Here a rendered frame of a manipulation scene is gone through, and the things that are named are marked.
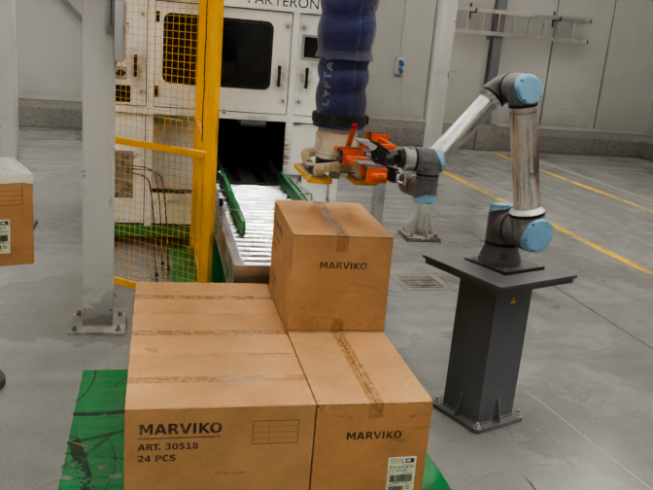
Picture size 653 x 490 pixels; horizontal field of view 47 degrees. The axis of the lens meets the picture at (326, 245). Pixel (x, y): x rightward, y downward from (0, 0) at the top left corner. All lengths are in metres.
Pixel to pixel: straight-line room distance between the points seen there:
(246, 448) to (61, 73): 10.16
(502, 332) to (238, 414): 1.49
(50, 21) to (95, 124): 8.14
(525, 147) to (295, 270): 1.06
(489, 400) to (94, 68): 2.55
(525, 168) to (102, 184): 2.21
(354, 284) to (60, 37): 9.67
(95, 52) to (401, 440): 2.53
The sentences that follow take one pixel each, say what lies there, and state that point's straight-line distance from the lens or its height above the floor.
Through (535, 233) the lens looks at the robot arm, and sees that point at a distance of 3.26.
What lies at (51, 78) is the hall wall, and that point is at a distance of 12.28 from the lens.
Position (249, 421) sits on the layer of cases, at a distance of 2.47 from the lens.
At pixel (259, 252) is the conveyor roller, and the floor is 0.55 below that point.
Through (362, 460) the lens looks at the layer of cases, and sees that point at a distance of 2.63.
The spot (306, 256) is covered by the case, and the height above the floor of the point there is 0.86.
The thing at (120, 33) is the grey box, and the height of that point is 1.61.
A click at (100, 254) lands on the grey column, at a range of 4.31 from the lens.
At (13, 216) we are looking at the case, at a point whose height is 0.84.
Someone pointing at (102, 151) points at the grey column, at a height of 1.00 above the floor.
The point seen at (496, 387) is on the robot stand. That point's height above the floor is 0.19.
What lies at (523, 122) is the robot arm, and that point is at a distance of 3.18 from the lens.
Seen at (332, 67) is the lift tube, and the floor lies 1.56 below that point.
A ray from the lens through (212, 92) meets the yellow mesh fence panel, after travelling 4.19.
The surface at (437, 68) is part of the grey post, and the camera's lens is 6.64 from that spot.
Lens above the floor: 1.68
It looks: 15 degrees down
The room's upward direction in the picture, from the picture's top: 5 degrees clockwise
